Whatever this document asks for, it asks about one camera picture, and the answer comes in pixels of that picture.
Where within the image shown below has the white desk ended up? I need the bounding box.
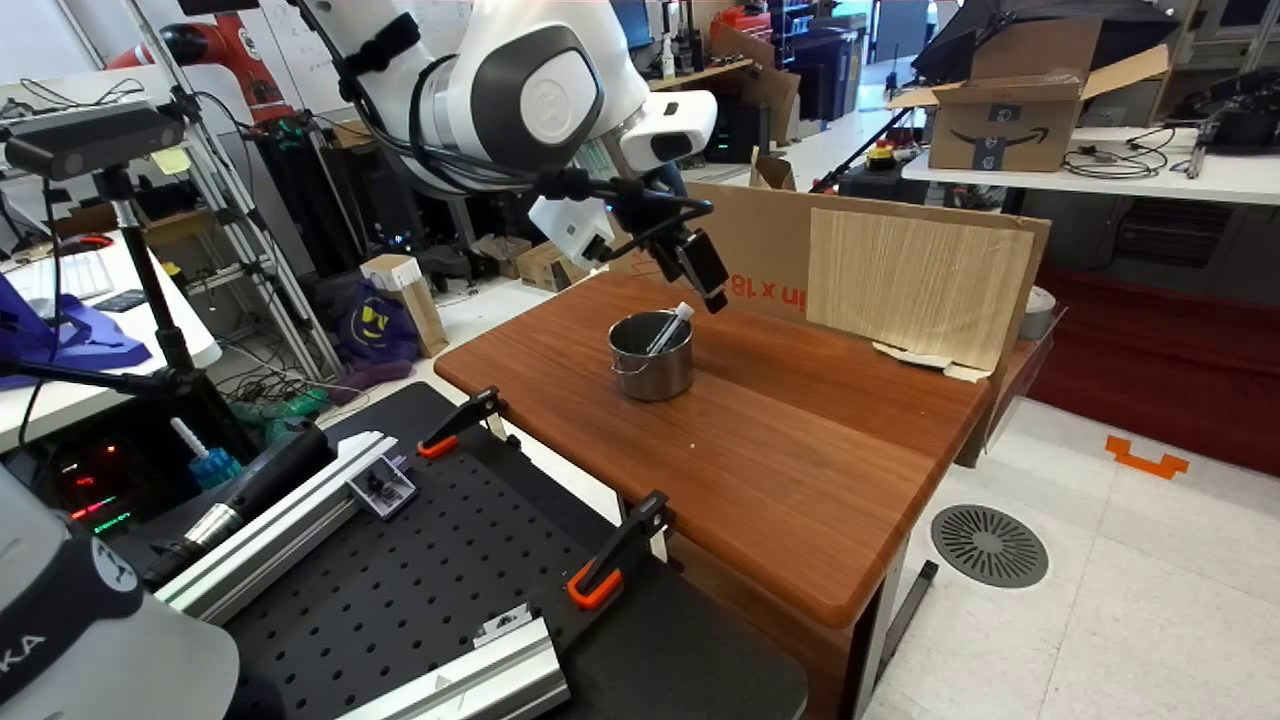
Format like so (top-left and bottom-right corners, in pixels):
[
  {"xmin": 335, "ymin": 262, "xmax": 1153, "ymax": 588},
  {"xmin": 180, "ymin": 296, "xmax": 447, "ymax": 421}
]
[{"xmin": 896, "ymin": 124, "xmax": 1280, "ymax": 211}]

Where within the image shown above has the black photo umbrella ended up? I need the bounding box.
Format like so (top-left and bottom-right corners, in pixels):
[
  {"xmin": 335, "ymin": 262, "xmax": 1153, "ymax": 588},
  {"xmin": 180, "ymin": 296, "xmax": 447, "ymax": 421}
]
[{"xmin": 912, "ymin": 0, "xmax": 1182, "ymax": 90}]

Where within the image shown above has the round floor drain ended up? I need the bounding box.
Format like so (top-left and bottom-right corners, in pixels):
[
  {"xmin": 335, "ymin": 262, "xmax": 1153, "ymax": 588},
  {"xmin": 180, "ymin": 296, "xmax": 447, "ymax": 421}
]
[{"xmin": 926, "ymin": 499, "xmax": 1050, "ymax": 591}]

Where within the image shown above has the brown cardboard panel red print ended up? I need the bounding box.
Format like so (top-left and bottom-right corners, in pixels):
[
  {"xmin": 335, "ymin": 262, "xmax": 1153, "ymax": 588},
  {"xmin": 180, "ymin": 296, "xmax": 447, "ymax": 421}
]
[{"xmin": 682, "ymin": 180, "xmax": 1056, "ymax": 394}]

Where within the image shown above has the black handled tool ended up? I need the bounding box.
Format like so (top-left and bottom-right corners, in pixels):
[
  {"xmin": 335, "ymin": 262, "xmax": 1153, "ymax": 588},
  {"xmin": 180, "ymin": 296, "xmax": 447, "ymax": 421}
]
[{"xmin": 125, "ymin": 426, "xmax": 338, "ymax": 591}]

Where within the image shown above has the grey metal desk leg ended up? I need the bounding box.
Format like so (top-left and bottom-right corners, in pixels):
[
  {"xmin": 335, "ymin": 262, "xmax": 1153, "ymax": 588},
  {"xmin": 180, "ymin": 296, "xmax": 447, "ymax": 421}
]
[{"xmin": 872, "ymin": 555, "xmax": 943, "ymax": 672}]

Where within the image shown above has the orange and black bar clamp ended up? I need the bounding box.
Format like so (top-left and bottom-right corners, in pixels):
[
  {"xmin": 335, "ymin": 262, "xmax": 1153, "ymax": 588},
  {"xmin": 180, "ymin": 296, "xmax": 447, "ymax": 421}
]
[
  {"xmin": 413, "ymin": 384, "xmax": 512, "ymax": 468},
  {"xmin": 560, "ymin": 489, "xmax": 674, "ymax": 616}
]

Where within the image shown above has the purple bag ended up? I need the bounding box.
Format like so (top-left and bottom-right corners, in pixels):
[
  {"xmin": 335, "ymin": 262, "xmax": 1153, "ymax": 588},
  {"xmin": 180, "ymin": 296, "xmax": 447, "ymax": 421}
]
[{"xmin": 313, "ymin": 273, "xmax": 424, "ymax": 373}]

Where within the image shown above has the black marker pen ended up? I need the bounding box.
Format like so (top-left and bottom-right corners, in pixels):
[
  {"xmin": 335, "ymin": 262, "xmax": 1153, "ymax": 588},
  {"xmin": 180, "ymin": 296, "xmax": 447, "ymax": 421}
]
[{"xmin": 640, "ymin": 300, "xmax": 694, "ymax": 366}]

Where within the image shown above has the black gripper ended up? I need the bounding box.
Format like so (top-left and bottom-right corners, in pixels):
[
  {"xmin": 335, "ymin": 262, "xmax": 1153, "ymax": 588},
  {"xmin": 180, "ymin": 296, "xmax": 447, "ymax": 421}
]
[{"xmin": 594, "ymin": 178, "xmax": 737, "ymax": 320}]

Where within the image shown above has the black camera tripod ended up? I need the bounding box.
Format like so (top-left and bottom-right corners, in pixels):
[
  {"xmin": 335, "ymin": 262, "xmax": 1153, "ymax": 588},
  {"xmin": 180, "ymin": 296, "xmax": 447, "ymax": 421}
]
[{"xmin": 90, "ymin": 163, "xmax": 254, "ymax": 455}]

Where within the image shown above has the aluminium extrusion rail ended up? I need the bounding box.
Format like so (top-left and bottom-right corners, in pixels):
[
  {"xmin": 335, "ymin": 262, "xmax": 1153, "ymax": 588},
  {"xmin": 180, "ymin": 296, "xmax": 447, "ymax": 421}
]
[
  {"xmin": 153, "ymin": 429, "xmax": 405, "ymax": 630},
  {"xmin": 335, "ymin": 601, "xmax": 574, "ymax": 720}
]

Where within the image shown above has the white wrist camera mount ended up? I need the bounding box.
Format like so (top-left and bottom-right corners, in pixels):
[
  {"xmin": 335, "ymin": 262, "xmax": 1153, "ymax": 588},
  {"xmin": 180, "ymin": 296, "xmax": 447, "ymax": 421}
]
[{"xmin": 525, "ymin": 191, "xmax": 626, "ymax": 273}]

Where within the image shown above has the small stainless steel pot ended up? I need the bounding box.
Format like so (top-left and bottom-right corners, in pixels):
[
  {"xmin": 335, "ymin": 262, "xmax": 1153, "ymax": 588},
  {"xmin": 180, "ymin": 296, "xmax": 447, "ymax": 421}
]
[{"xmin": 604, "ymin": 310, "xmax": 700, "ymax": 410}]

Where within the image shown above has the black perforated breadboard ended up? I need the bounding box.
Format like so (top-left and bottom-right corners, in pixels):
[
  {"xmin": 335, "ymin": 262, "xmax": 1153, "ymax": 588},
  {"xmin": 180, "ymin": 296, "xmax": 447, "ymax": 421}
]
[{"xmin": 217, "ymin": 377, "xmax": 814, "ymax": 720}]

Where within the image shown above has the aluminium bracket plate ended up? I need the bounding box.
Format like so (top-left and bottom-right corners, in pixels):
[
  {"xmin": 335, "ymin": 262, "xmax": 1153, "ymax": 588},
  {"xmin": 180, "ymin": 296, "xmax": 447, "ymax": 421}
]
[{"xmin": 347, "ymin": 452, "xmax": 421, "ymax": 523}]

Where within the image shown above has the open cardboard shipping box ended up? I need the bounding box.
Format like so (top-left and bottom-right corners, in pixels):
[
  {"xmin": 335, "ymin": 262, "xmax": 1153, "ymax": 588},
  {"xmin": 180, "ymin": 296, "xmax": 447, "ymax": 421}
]
[{"xmin": 889, "ymin": 12, "xmax": 1176, "ymax": 178}]

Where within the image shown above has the silver light stand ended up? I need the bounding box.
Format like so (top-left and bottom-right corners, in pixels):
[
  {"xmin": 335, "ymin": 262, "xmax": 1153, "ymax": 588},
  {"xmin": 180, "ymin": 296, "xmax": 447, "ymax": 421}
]
[{"xmin": 125, "ymin": 0, "xmax": 345, "ymax": 384}]

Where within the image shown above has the blue cloth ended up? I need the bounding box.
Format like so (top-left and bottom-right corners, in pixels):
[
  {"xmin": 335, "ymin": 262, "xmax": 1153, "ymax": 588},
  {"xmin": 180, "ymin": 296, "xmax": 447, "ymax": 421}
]
[{"xmin": 0, "ymin": 273, "xmax": 157, "ymax": 394}]

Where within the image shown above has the black stereo camera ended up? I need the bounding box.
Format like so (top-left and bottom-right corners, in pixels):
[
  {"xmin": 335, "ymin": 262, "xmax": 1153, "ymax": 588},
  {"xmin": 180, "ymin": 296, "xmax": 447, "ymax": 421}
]
[{"xmin": 0, "ymin": 102, "xmax": 190, "ymax": 186}]

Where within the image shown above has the pale corrugated sheet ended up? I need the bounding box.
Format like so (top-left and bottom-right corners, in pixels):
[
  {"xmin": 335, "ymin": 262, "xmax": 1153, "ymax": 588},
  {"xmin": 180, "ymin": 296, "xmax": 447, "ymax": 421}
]
[{"xmin": 804, "ymin": 204, "xmax": 1040, "ymax": 388}]

